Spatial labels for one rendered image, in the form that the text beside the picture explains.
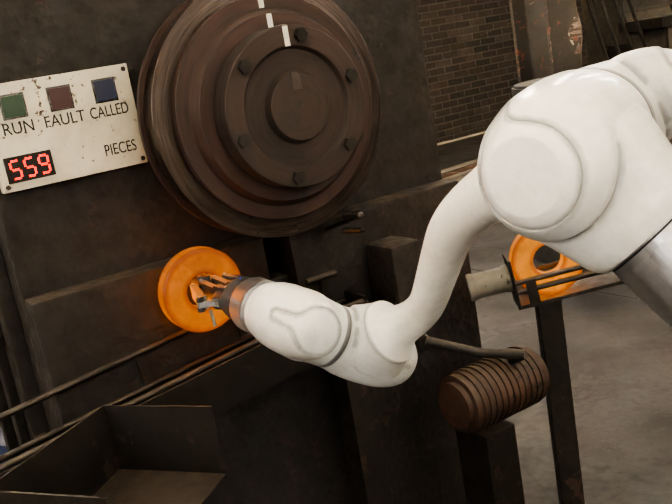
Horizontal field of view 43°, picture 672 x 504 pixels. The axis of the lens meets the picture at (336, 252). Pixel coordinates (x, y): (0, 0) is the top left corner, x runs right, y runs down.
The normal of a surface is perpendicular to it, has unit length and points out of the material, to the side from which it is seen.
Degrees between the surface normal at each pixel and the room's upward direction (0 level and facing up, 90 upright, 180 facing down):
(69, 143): 90
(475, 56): 90
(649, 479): 0
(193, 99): 76
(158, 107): 90
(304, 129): 90
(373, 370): 125
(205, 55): 54
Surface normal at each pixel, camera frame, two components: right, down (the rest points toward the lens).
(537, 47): -0.83, 0.26
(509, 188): -0.58, 0.22
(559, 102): -0.05, -0.77
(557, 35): 0.53, 0.11
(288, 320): -0.62, -0.28
